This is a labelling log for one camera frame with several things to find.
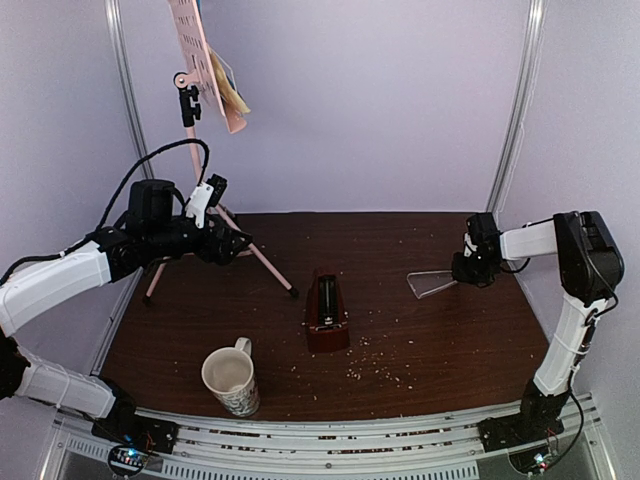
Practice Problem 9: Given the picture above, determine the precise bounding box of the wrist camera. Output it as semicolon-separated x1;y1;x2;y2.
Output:
463;232;484;259
185;174;228;229

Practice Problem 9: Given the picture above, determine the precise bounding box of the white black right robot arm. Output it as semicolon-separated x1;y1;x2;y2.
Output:
452;211;624;442

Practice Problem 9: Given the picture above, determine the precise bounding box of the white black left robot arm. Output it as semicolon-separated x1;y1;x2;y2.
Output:
1;175;252;444

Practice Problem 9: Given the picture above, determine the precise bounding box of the right round circuit board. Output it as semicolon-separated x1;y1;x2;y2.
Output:
509;446;556;476

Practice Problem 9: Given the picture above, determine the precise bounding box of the left aluminium corner post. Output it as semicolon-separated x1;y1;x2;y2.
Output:
103;0;148;158

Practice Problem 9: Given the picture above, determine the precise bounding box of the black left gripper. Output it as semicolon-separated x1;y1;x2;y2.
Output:
146;212;252;265

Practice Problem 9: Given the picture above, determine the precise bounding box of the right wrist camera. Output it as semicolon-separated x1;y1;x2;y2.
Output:
463;232;484;259

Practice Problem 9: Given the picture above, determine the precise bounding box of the right aluminium corner post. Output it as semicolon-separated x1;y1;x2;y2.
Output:
486;0;547;218

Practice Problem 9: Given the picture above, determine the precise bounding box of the white patterned ceramic mug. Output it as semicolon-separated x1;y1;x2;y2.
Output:
201;337;260;418

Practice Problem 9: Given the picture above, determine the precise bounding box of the left round circuit board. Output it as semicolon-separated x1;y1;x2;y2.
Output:
107;445;150;478

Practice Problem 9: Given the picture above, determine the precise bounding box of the yellow blue music booklet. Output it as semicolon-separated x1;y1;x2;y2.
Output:
195;1;251;131

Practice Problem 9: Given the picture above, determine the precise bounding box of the pink music stand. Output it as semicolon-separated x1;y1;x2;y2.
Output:
143;0;300;306

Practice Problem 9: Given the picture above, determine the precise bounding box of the round circuit board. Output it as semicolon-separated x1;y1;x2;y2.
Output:
107;445;150;478
509;446;556;476

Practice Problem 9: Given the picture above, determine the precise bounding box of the clear plastic metronome cover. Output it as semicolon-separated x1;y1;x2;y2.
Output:
406;270;457;300

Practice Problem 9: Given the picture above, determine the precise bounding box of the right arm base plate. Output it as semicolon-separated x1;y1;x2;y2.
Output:
477;414;564;452

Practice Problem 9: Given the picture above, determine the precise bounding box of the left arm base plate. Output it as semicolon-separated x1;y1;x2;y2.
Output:
91;417;179;454

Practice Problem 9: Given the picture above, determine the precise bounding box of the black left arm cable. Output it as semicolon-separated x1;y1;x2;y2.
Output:
94;138;211;236

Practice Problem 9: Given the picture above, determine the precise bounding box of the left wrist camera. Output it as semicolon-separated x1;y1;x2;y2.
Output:
185;174;228;229

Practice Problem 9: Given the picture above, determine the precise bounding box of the aluminium corner post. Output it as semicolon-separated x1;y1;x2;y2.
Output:
486;0;547;218
103;0;148;158

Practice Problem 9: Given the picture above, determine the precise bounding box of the dark red wooden metronome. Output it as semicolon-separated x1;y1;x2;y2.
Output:
304;268;350;354

